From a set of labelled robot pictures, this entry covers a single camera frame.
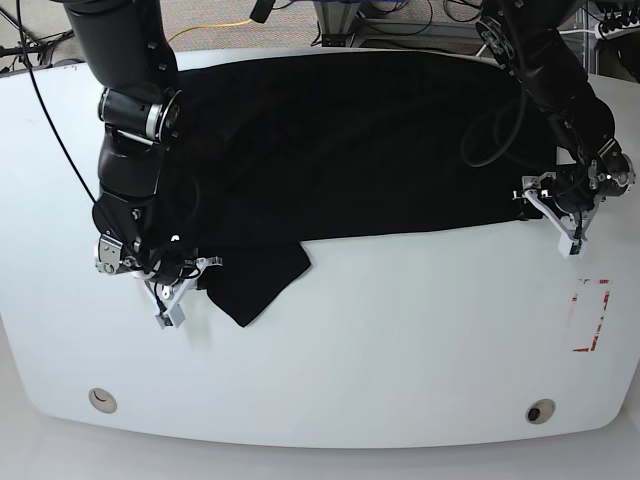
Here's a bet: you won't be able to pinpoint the table cable grommet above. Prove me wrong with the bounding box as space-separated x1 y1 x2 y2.
88 388 117 414
525 399 556 425

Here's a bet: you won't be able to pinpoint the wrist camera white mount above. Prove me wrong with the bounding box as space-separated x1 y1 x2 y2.
142 256 224 329
513 172 605 259

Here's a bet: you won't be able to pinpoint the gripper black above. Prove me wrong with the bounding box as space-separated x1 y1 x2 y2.
548 169 603 217
137 244 200 285

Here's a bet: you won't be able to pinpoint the left table cable grommet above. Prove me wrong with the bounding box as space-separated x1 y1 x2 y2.
88 388 117 414

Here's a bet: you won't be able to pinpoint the red tape rectangle marking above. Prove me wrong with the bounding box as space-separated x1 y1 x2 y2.
566 278 612 353

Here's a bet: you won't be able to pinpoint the aluminium frame post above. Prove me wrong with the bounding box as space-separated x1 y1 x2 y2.
312 1 362 47

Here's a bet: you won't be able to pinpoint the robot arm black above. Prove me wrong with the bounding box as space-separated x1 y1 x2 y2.
63 1 200 285
476 1 631 214

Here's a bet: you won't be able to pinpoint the right table cable grommet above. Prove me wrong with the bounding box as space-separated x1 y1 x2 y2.
525 399 556 425

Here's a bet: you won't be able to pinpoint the white power strip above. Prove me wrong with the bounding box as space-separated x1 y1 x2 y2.
595 15 639 40

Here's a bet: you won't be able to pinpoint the black graphic T-shirt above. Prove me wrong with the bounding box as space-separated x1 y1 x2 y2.
153 50 556 326

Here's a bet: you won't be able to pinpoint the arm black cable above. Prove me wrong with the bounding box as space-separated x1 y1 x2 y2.
459 0 531 169
14 0 146 261

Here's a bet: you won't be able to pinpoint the black tripod legs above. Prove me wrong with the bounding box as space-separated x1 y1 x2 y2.
1 1 78 77

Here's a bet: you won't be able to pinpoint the yellow cable on floor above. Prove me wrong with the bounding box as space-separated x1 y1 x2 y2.
167 17 254 44

